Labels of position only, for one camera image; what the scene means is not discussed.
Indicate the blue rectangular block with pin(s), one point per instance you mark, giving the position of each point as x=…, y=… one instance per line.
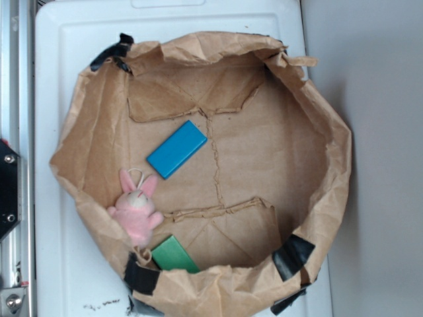
x=177, y=149

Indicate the green rectangular block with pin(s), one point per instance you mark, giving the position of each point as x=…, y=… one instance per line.
x=170, y=254

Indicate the brown paper bag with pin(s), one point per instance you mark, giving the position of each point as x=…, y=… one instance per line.
x=256, y=208

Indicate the pink plush bunny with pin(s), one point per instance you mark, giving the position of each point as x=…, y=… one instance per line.
x=134, y=210

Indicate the white plastic tray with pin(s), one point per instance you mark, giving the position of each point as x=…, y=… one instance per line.
x=72, y=277

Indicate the black mounting bracket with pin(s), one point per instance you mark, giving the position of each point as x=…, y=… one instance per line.
x=10, y=189

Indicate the aluminium frame rail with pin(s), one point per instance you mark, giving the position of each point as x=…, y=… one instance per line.
x=18, y=274

